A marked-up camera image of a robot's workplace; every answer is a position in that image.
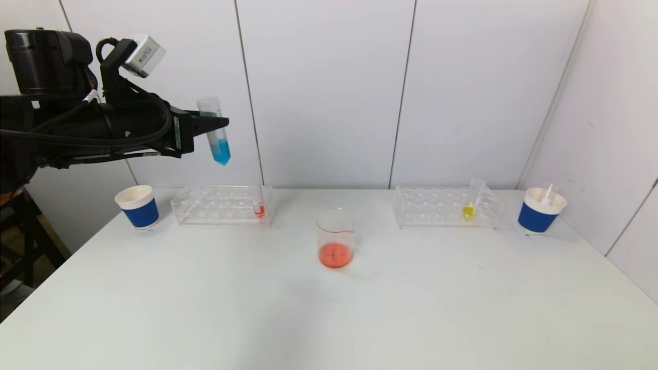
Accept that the test tube with red pigment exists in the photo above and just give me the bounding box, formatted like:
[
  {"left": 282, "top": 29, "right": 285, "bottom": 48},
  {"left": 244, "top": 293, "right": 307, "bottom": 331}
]
[{"left": 251, "top": 182, "right": 267, "bottom": 219}]

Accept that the test tube with blue pigment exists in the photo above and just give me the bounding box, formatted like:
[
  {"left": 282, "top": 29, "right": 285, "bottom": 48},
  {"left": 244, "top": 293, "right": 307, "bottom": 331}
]
[{"left": 196, "top": 96, "right": 232, "bottom": 167}]

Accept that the test tube with yellow pigment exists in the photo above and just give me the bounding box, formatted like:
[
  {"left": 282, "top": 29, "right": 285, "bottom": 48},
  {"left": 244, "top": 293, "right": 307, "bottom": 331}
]
[{"left": 461, "top": 179, "right": 486, "bottom": 220}]

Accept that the clear glass beaker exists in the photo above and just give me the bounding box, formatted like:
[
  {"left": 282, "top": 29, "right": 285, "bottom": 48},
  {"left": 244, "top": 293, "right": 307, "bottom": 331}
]
[{"left": 316, "top": 208, "right": 356, "bottom": 269}]

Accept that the black framed wooden table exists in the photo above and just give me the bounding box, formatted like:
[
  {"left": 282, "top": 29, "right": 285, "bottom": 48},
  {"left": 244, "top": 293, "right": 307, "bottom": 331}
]
[{"left": 0, "top": 189, "right": 67, "bottom": 291}]

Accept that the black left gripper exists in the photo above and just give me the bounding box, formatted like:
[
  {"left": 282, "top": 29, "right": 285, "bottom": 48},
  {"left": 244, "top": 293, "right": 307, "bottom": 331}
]
[{"left": 111, "top": 92, "right": 230, "bottom": 159}]

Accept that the blue white paper cup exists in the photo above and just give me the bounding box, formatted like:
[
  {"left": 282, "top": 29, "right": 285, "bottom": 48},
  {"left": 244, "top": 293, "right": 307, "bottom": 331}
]
[
  {"left": 517, "top": 188, "right": 568, "bottom": 236},
  {"left": 115, "top": 185, "right": 160, "bottom": 230}
]

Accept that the clear acrylic test tube rack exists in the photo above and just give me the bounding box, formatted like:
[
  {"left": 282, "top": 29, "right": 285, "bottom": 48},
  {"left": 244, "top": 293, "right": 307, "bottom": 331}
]
[
  {"left": 393, "top": 186, "right": 503, "bottom": 230},
  {"left": 171, "top": 185, "right": 274, "bottom": 227}
]

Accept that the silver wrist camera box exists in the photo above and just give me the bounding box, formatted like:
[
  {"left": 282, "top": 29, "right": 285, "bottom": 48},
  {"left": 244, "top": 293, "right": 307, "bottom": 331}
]
[{"left": 123, "top": 34, "right": 167, "bottom": 79}]

